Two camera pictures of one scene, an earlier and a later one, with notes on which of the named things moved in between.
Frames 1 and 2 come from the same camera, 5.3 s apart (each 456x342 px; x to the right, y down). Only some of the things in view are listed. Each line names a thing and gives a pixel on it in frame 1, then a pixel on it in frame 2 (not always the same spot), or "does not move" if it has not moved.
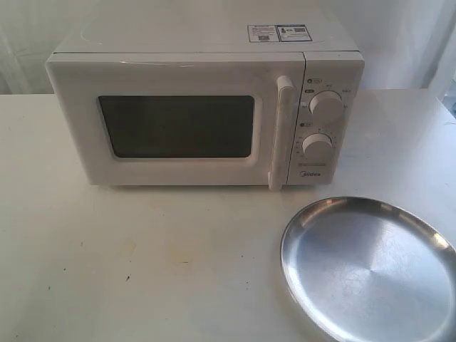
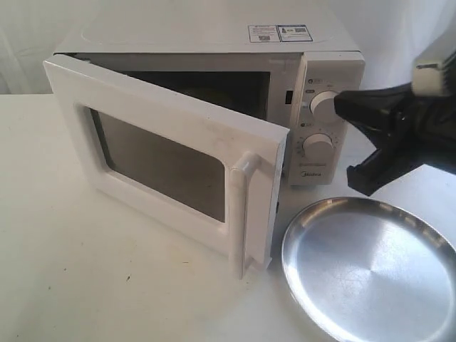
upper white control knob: [325, 103] does not move
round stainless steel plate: [363, 270] does not move
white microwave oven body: [209, 100] does not move
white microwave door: [182, 118] to [205, 173]
